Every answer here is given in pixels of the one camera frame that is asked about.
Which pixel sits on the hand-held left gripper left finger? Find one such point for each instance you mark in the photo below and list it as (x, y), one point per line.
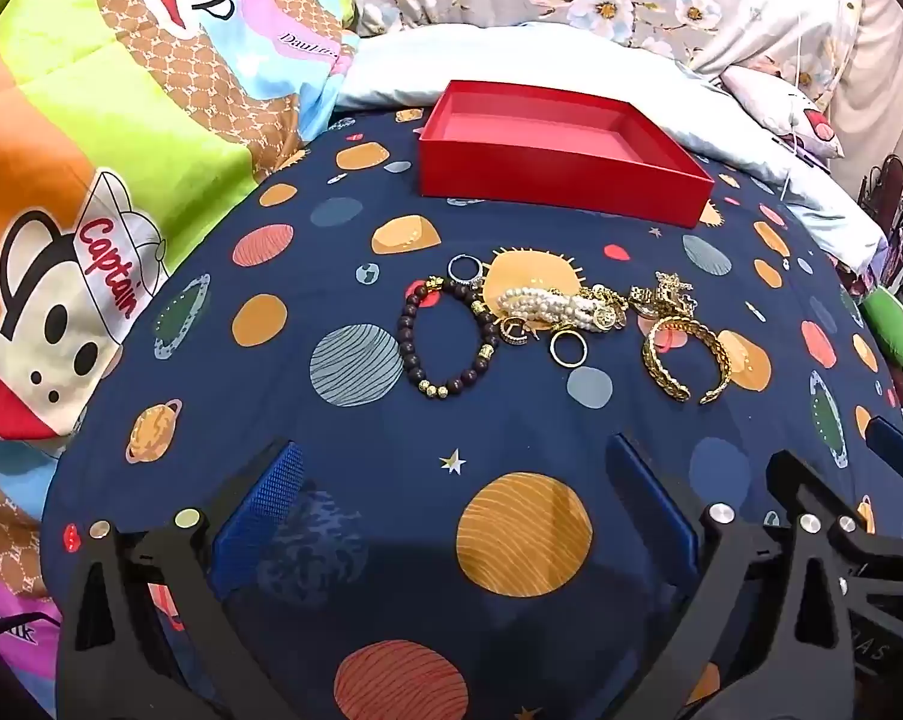
(260, 510)

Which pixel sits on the white pink cartoon pillow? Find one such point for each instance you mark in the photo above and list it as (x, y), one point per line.
(789, 101)

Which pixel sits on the light blue pillow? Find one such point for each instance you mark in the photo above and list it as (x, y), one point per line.
(406, 67)

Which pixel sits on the navy planet print bedsheet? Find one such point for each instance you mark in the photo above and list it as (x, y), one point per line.
(391, 435)

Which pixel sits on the dark metal rack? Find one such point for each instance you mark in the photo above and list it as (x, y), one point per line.
(897, 195)

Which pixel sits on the red cardboard box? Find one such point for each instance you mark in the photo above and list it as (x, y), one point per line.
(556, 157)

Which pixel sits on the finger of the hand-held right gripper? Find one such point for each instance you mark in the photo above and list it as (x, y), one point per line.
(790, 481)
(901, 448)

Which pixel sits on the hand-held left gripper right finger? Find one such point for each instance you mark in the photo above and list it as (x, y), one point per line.
(650, 510)

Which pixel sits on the green cushion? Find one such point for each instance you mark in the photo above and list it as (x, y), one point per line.
(890, 326)

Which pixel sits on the gold hoop earring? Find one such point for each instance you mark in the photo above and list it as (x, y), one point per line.
(513, 330)

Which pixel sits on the colourful monkey print quilt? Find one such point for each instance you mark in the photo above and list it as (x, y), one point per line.
(106, 165)

